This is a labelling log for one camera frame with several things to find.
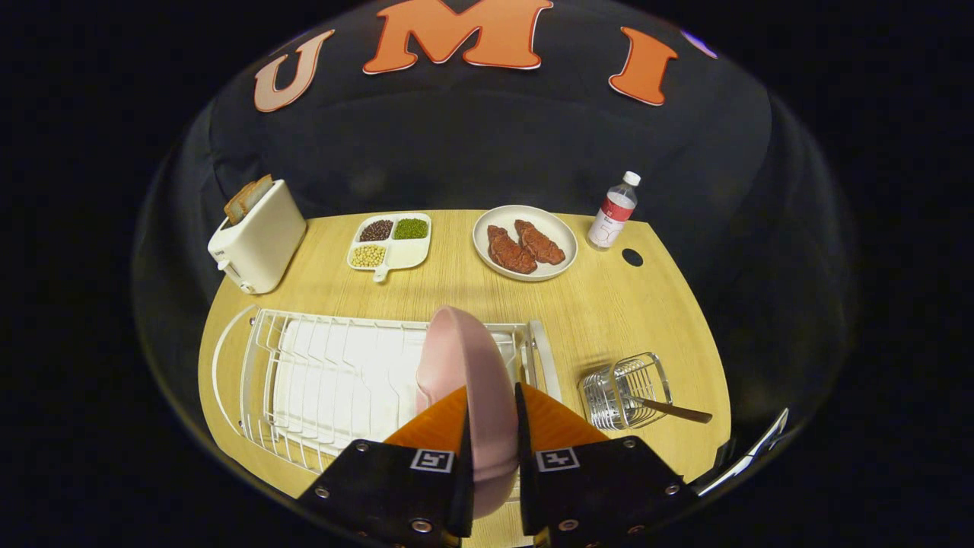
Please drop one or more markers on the pile of green beans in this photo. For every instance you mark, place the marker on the pile of green beans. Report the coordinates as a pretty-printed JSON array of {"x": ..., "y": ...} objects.
[{"x": 410, "y": 228}]

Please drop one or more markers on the brown meat piece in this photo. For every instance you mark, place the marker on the brown meat piece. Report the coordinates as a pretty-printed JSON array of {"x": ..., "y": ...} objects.
[
  {"x": 510, "y": 251},
  {"x": 540, "y": 243}
]

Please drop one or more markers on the brown toast slice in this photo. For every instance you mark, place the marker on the brown toast slice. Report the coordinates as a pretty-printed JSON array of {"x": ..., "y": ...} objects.
[
  {"x": 240, "y": 205},
  {"x": 261, "y": 190}
]

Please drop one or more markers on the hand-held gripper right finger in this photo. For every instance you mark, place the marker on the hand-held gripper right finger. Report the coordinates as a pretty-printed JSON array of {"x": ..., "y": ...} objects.
[{"x": 526, "y": 495}]

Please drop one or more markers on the pile of yellow beans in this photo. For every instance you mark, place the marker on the pile of yellow beans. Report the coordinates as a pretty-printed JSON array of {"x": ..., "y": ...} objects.
[{"x": 368, "y": 256}]

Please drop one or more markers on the cream round plate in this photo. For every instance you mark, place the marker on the cream round plate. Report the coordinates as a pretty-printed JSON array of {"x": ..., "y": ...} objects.
[{"x": 555, "y": 228}]

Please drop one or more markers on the pink plate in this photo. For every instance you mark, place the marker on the pink plate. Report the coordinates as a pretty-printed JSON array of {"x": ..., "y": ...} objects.
[{"x": 472, "y": 365}]

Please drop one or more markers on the clear bottle with red label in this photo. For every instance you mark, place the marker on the clear bottle with red label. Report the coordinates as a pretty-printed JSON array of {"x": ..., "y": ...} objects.
[{"x": 612, "y": 221}]

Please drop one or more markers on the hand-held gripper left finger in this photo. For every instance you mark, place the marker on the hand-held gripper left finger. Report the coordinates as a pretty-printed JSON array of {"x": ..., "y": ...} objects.
[{"x": 463, "y": 495}]

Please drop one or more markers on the pile of dark beans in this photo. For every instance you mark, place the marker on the pile of dark beans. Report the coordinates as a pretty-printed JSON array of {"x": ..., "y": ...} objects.
[{"x": 376, "y": 230}]

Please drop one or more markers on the white divided dish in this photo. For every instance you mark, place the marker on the white divided dish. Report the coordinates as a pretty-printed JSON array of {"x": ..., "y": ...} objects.
[{"x": 407, "y": 253}]

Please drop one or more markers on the white toaster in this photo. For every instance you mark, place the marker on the white toaster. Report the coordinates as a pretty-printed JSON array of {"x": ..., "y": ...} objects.
[{"x": 262, "y": 236}]

